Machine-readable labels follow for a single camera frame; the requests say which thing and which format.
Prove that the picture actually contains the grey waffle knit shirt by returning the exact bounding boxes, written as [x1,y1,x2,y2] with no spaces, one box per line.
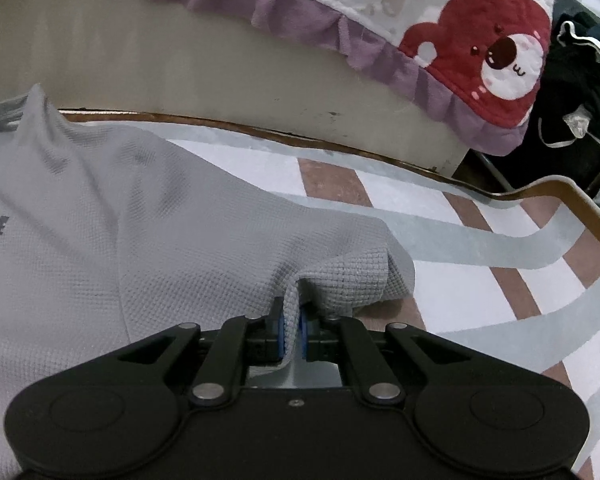
[0,87,415,479]

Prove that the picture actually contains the black bag with white straps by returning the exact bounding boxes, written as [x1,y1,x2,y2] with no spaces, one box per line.
[454,0,600,197]

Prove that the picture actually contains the quilted bear pattern bedspread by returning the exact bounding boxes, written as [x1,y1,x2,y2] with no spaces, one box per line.
[0,0,556,157]

